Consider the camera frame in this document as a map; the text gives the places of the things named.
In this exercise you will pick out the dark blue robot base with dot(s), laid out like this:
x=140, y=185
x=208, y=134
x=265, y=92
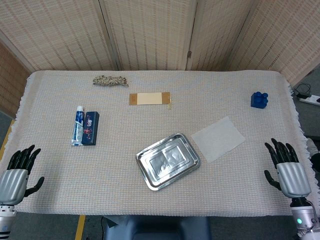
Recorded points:
x=156, y=228

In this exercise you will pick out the toothpaste tube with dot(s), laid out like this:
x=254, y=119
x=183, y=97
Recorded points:
x=78, y=125

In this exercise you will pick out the white power strip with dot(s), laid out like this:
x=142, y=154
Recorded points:
x=310, y=99

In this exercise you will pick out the black object beside table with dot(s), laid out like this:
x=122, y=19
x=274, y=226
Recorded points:
x=313, y=152

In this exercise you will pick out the stainless steel tray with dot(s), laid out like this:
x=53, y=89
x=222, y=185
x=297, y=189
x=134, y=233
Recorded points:
x=168, y=161

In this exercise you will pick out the woven folding screen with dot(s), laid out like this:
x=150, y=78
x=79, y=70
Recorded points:
x=160, y=35

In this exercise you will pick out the dark blue toothpaste box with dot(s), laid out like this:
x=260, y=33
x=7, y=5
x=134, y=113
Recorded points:
x=90, y=128

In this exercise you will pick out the white cloth napkin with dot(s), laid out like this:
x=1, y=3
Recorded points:
x=218, y=139

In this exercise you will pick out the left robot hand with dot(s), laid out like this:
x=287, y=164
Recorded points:
x=12, y=180

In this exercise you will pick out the white woven tablecloth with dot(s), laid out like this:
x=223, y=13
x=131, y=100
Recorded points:
x=160, y=140

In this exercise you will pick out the blue toy building block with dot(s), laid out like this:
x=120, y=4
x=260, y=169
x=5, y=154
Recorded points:
x=259, y=100

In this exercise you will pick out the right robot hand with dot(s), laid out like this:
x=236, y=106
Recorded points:
x=291, y=172

